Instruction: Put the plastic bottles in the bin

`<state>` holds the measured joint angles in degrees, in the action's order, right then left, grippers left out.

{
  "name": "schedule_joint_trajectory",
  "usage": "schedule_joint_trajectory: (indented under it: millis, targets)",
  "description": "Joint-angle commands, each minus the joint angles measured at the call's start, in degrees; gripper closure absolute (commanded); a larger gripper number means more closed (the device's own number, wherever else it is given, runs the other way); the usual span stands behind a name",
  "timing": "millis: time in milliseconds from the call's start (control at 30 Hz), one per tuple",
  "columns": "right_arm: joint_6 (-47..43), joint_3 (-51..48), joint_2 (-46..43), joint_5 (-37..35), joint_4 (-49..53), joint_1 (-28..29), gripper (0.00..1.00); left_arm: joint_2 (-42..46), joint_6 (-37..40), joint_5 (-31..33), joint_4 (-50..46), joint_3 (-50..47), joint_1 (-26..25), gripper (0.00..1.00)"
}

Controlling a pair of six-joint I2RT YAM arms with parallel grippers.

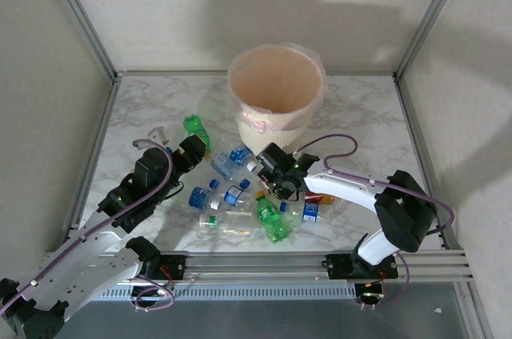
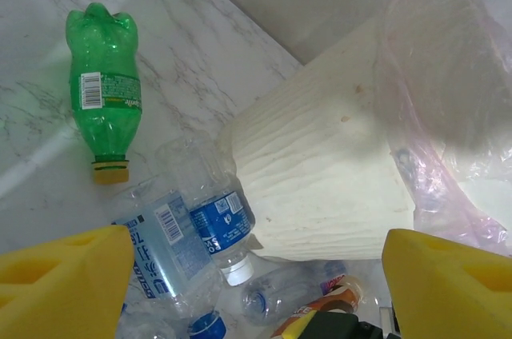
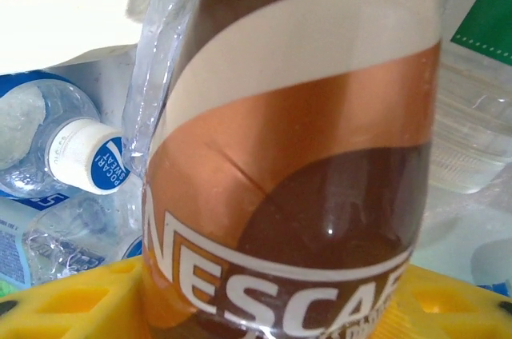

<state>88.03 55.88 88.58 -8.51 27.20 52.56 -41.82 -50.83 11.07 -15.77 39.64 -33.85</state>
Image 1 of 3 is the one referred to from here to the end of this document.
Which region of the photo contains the green bottle yellow cap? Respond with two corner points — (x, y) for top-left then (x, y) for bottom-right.
(254, 190), (292, 245)

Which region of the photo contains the green bottle without label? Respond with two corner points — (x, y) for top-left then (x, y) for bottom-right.
(182, 114), (213, 161)

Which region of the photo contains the cream round waste bin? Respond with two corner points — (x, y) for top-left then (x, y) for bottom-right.
(227, 45), (327, 152)

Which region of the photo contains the pink translucent bin liner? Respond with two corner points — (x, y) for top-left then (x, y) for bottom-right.
(226, 41), (330, 135)

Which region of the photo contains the small clear plastic piece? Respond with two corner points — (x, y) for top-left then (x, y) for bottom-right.
(146, 126), (172, 146)

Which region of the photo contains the crushed clear bottle white cap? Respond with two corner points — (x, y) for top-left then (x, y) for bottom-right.
(210, 146), (258, 180)

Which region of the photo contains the bottle red orange label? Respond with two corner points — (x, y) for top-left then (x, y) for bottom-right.
(302, 191), (336, 206)

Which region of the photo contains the clear bottle dark blue label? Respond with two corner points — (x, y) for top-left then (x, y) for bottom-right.
(278, 199), (322, 223)

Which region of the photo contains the crumpled bottle blue label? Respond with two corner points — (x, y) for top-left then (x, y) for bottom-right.
(187, 185), (223, 211)

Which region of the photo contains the long clear bottle green logo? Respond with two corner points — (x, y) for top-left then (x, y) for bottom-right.
(198, 210), (259, 237)

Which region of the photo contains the wide aluminium mounting rail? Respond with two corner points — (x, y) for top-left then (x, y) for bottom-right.
(42, 249), (478, 286)

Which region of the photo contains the aluminium frame rail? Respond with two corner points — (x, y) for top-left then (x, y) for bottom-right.
(70, 77), (123, 232)
(394, 74), (495, 339)
(115, 70), (398, 77)

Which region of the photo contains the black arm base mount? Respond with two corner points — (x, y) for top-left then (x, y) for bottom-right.
(126, 236), (188, 283)
(324, 251), (402, 281)

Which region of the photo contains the grey slotted cable duct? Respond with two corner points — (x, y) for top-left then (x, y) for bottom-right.
(94, 278), (359, 301)

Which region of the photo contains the aluminium frame post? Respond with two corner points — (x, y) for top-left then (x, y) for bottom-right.
(38, 0), (123, 82)
(394, 0), (475, 78)

